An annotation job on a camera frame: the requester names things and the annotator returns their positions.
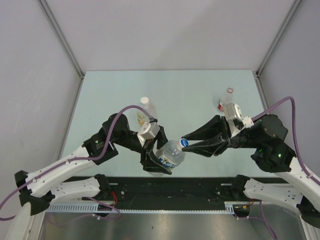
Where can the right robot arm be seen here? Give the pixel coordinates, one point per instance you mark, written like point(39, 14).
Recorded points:
point(266, 136)

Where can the square bottle white cap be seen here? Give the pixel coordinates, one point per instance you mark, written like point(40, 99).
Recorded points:
point(149, 107)

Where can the clear bottle red label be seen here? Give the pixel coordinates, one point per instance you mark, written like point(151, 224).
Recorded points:
point(226, 98)

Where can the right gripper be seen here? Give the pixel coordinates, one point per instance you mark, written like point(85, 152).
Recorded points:
point(211, 128)

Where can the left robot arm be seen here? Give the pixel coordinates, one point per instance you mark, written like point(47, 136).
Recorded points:
point(51, 184)

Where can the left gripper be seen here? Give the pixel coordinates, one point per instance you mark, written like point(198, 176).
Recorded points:
point(150, 164)

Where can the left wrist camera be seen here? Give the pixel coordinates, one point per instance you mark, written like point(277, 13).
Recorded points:
point(148, 131)

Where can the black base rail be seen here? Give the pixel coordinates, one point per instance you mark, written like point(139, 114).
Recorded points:
point(172, 193)

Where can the water bottle blue cap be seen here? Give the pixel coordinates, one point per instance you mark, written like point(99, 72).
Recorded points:
point(171, 154)

